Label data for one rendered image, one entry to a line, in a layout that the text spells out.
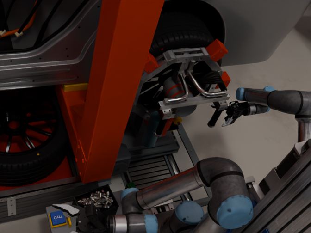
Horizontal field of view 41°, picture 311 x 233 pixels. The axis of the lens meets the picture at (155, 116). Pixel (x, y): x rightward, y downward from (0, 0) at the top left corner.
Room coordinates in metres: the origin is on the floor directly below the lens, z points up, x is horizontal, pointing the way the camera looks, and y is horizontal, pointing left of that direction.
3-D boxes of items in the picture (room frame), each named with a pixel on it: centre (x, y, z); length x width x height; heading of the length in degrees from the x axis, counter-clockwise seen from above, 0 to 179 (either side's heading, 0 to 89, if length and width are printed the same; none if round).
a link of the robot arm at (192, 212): (0.88, -0.28, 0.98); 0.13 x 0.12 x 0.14; 23
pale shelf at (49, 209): (1.01, 0.15, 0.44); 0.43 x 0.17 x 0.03; 127
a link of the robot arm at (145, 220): (0.66, -0.09, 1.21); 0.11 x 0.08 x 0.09; 113
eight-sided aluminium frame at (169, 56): (1.72, -0.04, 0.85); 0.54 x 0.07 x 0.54; 127
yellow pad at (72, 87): (1.63, 0.53, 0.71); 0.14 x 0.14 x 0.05; 37
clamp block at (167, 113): (1.46, -0.03, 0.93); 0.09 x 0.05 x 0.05; 37
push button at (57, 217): (0.90, 0.28, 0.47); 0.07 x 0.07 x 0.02; 37
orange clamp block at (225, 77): (1.92, -0.29, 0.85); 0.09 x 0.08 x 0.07; 127
